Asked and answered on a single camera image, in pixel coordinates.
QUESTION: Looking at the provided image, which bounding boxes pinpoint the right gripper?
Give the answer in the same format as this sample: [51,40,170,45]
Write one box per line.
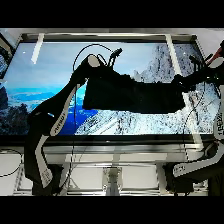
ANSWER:
[172,73,198,93]

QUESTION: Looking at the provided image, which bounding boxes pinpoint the black pants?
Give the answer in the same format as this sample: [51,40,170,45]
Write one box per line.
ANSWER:
[82,68,187,115]

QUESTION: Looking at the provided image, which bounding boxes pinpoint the red garment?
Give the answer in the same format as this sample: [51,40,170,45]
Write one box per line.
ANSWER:
[214,40,224,64]

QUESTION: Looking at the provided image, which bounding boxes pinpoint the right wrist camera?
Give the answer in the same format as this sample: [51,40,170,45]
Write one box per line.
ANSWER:
[188,53,214,72]

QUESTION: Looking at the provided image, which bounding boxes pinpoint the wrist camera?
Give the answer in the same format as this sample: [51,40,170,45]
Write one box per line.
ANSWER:
[106,47,124,68]
[188,53,214,72]

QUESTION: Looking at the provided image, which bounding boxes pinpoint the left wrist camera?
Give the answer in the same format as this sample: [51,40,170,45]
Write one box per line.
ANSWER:
[106,47,124,68]

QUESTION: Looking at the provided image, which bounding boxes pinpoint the silver frame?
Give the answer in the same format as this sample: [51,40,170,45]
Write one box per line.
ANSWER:
[0,32,224,196]

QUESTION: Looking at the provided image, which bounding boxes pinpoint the black cable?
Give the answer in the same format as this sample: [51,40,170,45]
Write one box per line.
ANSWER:
[72,43,114,73]

